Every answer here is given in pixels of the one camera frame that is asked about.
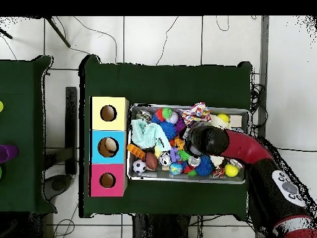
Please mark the long orange toy block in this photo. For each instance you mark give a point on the long orange toy block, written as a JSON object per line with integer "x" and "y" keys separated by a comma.
{"x": 136, "y": 151}

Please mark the brown toy football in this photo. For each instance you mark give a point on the brown toy football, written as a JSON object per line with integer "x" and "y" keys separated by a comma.
{"x": 151, "y": 161}

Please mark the colourful polka dot cloth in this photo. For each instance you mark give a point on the colourful polka dot cloth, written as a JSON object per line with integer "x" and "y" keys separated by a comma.
{"x": 195, "y": 114}

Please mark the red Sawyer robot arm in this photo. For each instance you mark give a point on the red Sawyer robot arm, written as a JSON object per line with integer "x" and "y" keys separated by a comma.
{"x": 247, "y": 148}

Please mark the silver mesh bin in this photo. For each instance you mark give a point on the silver mesh bin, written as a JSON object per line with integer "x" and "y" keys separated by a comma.
{"x": 163, "y": 175}

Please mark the wooden box with three holes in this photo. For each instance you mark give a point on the wooden box with three holes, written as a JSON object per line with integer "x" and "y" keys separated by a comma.
{"x": 109, "y": 124}

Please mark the mint green cloth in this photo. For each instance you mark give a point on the mint green cloth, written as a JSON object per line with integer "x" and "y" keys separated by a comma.
{"x": 146, "y": 135}

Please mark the black and white soccer ball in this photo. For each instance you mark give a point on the black and white soccer ball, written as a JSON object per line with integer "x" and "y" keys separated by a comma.
{"x": 139, "y": 166}

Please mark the blue globe ball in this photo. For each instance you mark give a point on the blue globe ball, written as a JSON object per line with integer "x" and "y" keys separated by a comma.
{"x": 176, "y": 168}

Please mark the dark green tablecloth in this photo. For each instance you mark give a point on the dark green tablecloth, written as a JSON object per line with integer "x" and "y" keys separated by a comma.
{"x": 173, "y": 84}
{"x": 22, "y": 124}

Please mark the blue spiky rubber ball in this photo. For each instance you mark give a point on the blue spiky rubber ball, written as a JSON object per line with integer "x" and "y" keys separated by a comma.
{"x": 204, "y": 166}

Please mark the cream yellow cloth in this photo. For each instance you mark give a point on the cream yellow cloth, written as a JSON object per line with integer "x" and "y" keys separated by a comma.
{"x": 218, "y": 121}

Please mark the yellow ball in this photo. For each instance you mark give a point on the yellow ball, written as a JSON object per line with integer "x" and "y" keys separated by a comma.
{"x": 231, "y": 170}
{"x": 223, "y": 117}

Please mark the grey round stand base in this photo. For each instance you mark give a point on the grey round stand base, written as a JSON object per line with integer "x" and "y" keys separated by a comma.
{"x": 58, "y": 184}

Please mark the black tripod leg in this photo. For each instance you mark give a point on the black tripod leg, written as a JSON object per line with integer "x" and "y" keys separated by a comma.
{"x": 6, "y": 34}
{"x": 58, "y": 31}

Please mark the purple plastic cup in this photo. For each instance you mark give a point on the purple plastic cup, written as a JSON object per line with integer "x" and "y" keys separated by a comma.
{"x": 3, "y": 154}
{"x": 12, "y": 151}

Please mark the lime green ball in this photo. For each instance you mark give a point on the lime green ball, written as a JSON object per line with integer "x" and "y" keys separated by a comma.
{"x": 1, "y": 106}

